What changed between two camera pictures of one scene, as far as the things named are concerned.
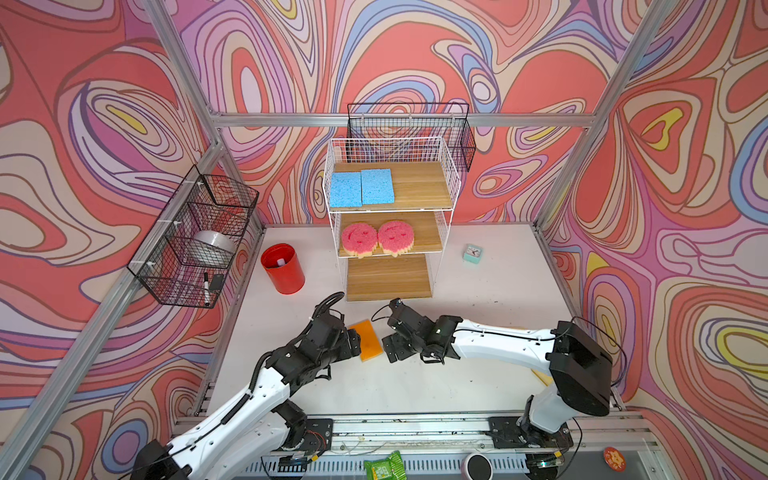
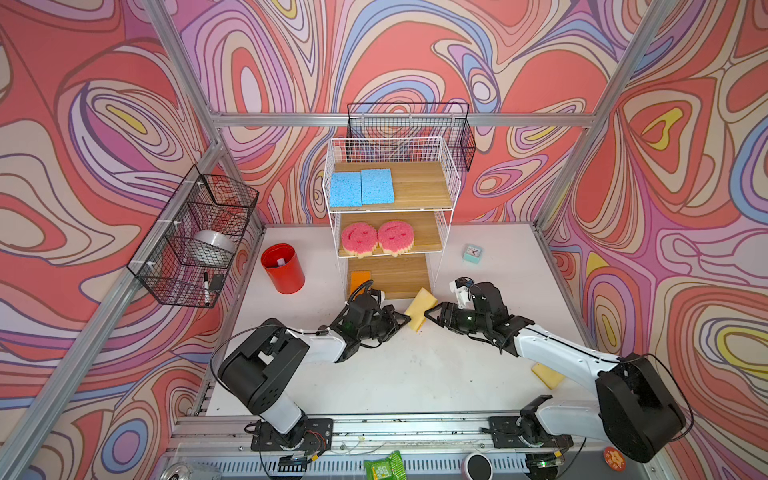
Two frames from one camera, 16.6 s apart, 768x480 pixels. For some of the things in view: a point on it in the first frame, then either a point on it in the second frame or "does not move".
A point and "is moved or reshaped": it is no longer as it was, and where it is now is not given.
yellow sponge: [547, 380] does not move
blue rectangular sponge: [377, 187] does not move
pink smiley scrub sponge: [359, 239] does not move
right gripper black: [393, 342] to [440, 317]
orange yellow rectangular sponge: [369, 343] is moved or reshaped
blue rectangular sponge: [345, 190] does not move
